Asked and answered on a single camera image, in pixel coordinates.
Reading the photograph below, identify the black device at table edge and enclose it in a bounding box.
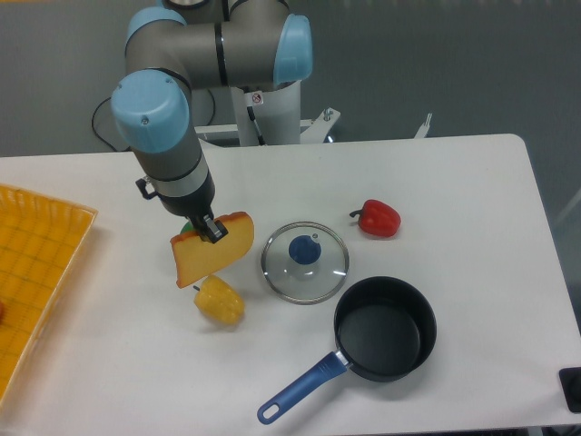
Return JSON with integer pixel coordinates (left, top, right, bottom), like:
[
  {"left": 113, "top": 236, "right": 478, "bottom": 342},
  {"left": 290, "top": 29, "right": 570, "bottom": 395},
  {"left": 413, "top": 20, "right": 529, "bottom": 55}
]
[{"left": 558, "top": 367, "right": 581, "bottom": 413}]

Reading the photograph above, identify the dark pot blue handle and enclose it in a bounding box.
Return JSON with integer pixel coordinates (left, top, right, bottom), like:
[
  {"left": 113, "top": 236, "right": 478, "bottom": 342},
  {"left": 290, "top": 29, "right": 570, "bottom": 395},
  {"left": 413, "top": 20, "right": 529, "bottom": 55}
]
[{"left": 257, "top": 276, "right": 438, "bottom": 425}]

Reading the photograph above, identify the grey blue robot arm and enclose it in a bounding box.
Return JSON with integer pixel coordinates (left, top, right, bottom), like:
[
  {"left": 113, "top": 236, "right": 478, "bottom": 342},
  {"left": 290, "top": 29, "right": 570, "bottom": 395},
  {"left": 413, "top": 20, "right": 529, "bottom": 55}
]
[{"left": 111, "top": 1, "right": 313, "bottom": 243}]

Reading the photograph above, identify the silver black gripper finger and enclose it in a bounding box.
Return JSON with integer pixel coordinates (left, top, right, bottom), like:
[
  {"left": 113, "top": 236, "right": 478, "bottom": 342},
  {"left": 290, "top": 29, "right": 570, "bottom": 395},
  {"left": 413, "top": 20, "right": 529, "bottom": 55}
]
[{"left": 196, "top": 214, "right": 228, "bottom": 243}]

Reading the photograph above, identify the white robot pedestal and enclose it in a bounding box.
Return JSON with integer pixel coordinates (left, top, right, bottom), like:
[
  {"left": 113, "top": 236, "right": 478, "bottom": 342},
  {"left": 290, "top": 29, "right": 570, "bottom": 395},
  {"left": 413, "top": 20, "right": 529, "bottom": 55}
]
[{"left": 194, "top": 79, "right": 340, "bottom": 147}]

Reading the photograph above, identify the black cable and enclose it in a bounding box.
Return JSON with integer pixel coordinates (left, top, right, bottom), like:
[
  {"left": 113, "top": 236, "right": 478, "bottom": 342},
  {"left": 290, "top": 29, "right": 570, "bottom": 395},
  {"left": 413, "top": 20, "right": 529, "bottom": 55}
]
[{"left": 90, "top": 88, "right": 218, "bottom": 153}]

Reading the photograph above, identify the yellow plastic basket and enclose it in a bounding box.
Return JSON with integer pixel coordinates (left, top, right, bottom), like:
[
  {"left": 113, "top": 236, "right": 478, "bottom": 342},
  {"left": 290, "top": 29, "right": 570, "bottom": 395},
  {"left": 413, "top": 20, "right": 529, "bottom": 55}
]
[{"left": 1, "top": 184, "right": 98, "bottom": 402}]

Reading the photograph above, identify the green toy vegetable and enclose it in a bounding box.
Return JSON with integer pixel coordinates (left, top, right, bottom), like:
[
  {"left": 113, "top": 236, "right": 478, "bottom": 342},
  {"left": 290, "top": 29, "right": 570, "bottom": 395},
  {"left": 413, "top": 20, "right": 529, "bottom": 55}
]
[{"left": 180, "top": 221, "right": 194, "bottom": 234}]

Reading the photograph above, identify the yellow bell pepper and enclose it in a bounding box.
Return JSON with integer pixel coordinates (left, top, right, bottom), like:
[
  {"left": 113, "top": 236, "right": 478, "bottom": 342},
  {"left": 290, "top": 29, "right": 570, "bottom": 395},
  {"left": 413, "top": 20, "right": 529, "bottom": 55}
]
[{"left": 193, "top": 275, "right": 245, "bottom": 325}]

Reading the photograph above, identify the red bell pepper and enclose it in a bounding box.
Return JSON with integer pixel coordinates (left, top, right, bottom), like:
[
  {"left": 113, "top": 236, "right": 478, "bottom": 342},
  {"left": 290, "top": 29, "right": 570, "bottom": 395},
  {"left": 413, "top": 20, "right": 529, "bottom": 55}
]
[{"left": 350, "top": 199, "right": 401, "bottom": 238}]

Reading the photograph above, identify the glass pot lid blue knob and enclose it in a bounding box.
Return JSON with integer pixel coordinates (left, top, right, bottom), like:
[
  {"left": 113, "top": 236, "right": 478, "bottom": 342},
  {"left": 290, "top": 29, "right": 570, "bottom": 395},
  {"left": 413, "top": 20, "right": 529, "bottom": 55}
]
[{"left": 260, "top": 222, "right": 350, "bottom": 305}]

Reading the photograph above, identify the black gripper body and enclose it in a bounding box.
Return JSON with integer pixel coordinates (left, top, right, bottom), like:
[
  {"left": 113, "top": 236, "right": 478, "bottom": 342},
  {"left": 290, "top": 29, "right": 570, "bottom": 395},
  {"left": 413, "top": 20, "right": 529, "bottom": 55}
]
[{"left": 135, "top": 171, "right": 215, "bottom": 222}]

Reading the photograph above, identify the orange bread slice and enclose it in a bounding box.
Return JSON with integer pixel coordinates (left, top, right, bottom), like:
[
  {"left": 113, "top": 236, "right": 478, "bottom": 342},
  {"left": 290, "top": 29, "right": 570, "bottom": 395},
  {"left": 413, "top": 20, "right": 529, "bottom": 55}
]
[{"left": 170, "top": 212, "right": 254, "bottom": 288}]

